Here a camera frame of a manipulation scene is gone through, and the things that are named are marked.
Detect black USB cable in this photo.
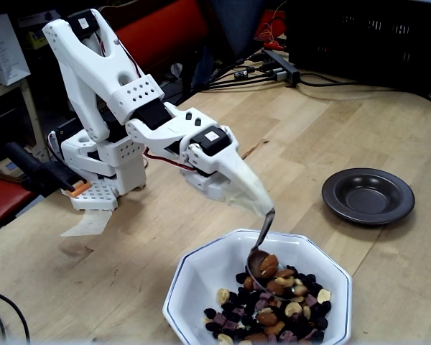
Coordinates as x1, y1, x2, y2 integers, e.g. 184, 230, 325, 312
210, 52, 265, 81
215, 70, 278, 90
210, 63, 276, 86

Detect bent metal spoon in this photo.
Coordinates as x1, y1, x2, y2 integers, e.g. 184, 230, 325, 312
245, 207, 305, 302

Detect nuts and dried fruit mix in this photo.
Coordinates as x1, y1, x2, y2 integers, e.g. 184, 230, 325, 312
203, 253, 333, 344

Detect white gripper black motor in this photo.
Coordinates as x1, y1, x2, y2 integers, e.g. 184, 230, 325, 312
180, 124, 247, 203

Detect dark blue fabric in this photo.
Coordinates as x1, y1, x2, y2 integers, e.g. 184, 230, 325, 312
192, 0, 270, 89

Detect black clamp orange pad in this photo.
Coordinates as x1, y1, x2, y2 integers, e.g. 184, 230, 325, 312
6, 141, 93, 198

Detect light wooden shelf unit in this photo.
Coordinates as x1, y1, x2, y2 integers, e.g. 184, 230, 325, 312
0, 80, 42, 173

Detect white octagonal bowl blue rim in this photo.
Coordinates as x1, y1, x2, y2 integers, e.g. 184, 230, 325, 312
162, 229, 353, 345

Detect beige tape sheet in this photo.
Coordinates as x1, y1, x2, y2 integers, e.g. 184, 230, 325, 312
60, 209, 113, 238

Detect white cardboard box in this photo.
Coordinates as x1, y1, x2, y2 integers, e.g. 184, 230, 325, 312
0, 13, 32, 86

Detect red cushioned wooden chair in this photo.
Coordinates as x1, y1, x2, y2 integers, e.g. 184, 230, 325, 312
103, 0, 209, 73

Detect yellow green package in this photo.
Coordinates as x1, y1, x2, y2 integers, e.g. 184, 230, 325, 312
27, 30, 50, 50

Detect black plastic crate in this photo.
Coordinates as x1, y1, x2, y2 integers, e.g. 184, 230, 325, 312
286, 0, 431, 91

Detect black looped cable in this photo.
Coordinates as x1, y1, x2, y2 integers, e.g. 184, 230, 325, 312
0, 288, 32, 344

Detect red seat cushion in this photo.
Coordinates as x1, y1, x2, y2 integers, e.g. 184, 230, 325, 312
0, 173, 33, 238

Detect red yellow clip wires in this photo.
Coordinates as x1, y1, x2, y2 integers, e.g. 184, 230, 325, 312
254, 10, 287, 50

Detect beige masking tape wrap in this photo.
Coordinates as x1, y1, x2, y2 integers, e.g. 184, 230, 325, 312
215, 160, 276, 219

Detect grey USB hub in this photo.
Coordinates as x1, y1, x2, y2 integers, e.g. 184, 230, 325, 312
261, 48, 302, 88

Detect dark brown plate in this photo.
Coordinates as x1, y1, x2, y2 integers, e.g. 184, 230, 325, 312
321, 167, 416, 226

